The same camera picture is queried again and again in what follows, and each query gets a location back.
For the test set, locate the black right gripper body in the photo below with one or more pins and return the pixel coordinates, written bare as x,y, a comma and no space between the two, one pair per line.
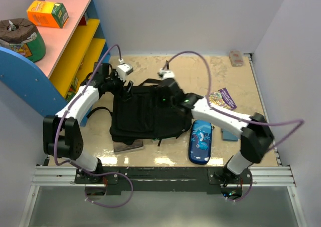
166,102

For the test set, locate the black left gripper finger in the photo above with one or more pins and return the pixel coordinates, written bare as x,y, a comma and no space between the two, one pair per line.
125,93
129,89

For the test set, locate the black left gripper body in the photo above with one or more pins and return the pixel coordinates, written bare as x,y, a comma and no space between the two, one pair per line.
115,84

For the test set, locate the black student backpack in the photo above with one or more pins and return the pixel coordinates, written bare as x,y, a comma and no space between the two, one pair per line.
140,118

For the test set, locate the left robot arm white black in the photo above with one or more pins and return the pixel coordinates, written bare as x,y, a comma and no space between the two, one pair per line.
61,132

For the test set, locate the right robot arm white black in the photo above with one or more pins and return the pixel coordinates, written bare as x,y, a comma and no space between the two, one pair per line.
253,131

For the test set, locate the green box on shelf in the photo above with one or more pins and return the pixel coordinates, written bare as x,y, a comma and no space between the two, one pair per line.
72,90

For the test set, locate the blue shark pencil case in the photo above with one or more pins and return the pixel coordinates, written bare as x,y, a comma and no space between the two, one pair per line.
200,142

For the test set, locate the purple colourful book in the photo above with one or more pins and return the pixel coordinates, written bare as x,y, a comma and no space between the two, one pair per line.
223,99

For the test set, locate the dark tale book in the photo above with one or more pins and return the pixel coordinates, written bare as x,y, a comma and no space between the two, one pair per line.
119,147

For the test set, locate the blue shelf unit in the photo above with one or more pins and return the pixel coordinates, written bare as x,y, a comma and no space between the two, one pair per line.
40,88

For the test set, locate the beige pink eraser box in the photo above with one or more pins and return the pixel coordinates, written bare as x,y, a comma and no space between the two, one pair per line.
236,58

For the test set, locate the orange green crayon box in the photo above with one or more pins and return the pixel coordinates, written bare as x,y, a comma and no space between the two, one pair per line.
47,14

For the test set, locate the brown green toy stump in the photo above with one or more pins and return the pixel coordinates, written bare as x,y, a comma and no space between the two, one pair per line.
22,36

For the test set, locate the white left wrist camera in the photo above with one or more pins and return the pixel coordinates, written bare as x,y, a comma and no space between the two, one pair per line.
123,71

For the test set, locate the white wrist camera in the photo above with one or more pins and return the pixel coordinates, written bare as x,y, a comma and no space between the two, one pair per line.
123,71
165,74

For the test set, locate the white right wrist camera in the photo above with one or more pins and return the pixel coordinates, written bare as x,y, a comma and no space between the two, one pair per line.
165,74

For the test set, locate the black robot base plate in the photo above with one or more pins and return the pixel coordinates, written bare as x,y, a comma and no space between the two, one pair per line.
211,180

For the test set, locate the aluminium rail frame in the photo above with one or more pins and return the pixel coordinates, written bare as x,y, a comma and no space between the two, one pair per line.
224,145

